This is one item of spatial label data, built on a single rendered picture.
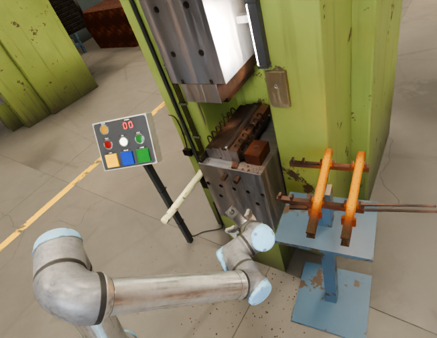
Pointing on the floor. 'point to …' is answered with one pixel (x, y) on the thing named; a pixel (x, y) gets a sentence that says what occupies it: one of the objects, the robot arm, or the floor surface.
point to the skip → (109, 25)
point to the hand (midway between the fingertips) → (236, 218)
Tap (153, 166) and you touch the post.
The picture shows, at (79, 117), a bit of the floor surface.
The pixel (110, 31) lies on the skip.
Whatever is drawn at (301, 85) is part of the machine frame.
